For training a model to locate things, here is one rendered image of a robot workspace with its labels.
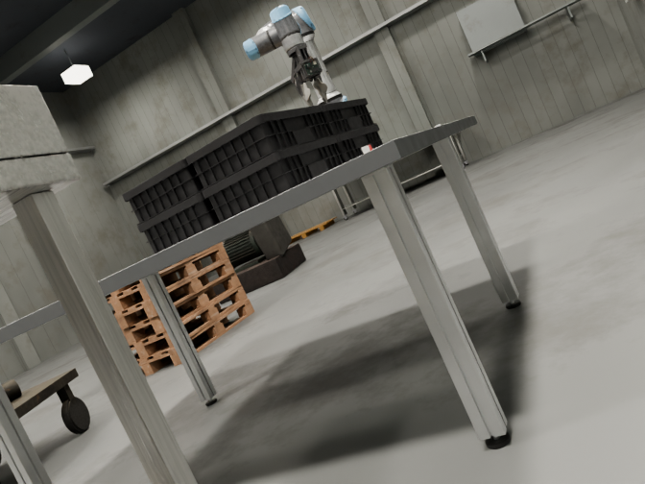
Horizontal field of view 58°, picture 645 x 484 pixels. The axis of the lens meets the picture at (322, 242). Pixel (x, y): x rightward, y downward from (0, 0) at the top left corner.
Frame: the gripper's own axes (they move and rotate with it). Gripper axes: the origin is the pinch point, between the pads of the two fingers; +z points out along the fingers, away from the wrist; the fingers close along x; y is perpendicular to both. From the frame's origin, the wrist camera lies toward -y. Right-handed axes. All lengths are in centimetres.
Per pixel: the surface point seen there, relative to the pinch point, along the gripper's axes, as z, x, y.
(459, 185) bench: 48, 28, 18
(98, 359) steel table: 38, -99, 109
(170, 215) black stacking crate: 17, -67, 9
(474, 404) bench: 86, -37, 84
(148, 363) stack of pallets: 89, -85, -255
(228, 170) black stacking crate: 13, -49, 29
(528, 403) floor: 97, -20, 76
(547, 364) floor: 97, -3, 66
